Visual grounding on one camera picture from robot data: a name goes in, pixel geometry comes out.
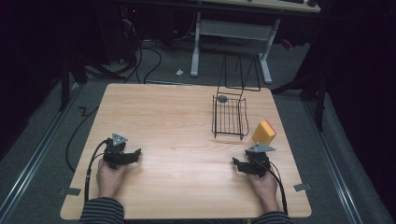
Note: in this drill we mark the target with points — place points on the white-framed desk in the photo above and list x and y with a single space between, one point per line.
236 29

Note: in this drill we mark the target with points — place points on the grey round disc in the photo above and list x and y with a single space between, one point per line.
222 99

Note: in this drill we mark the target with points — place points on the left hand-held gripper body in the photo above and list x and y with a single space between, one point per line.
115 148

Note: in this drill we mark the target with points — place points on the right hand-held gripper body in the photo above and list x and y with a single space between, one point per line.
260 158

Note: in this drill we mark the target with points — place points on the red object under desk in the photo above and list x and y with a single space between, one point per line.
287 44

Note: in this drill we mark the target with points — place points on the grey tape strip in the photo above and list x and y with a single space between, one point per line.
71 191
302 187

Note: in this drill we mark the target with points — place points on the small white floor object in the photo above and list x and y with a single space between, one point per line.
179 72

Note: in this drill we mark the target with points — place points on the yellow sponge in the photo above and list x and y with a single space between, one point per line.
263 133

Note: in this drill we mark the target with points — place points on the metal floor rail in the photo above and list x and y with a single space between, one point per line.
34 161
334 158

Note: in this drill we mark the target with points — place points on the person's right hand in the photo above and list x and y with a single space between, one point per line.
264 186

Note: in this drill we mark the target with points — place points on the black metal stand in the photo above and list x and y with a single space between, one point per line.
313 93
71 74

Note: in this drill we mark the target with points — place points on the person's left hand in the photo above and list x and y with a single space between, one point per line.
109 180

